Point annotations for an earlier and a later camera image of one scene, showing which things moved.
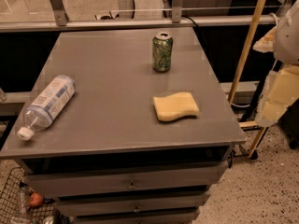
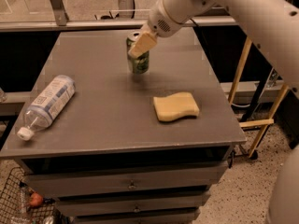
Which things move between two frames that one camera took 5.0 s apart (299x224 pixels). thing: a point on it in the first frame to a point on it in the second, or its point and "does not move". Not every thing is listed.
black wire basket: x=16 y=206 does not move
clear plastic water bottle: x=48 y=105 does not move
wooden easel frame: x=249 y=46 does not move
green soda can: x=162 y=53 to x=138 y=65
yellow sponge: x=176 y=106 does not move
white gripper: x=288 y=36 to x=159 y=22
